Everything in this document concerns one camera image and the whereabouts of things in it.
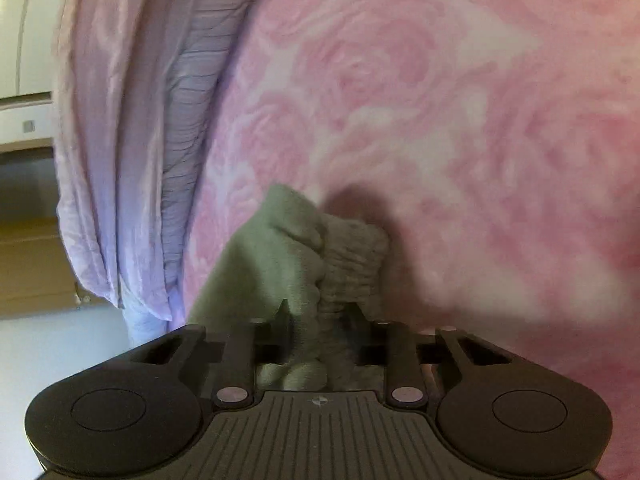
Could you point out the wooden door frame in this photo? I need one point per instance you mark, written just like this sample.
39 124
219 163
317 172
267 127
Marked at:
25 146

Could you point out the white wardrobe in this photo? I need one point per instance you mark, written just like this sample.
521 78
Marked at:
25 25

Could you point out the green fleece pants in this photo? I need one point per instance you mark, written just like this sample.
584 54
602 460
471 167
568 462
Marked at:
260 260

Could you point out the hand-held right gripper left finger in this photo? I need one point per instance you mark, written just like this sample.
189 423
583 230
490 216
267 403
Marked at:
283 332

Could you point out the grey wall switch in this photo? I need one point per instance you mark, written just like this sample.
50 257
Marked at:
29 125

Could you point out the wooden door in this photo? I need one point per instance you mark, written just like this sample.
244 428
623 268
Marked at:
35 270

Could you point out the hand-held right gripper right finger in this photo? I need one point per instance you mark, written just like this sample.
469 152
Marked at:
361 340

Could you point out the lilac quilt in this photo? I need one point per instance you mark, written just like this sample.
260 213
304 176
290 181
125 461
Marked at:
100 110

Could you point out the pink rose-print blanket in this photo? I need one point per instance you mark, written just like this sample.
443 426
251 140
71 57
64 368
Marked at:
450 110

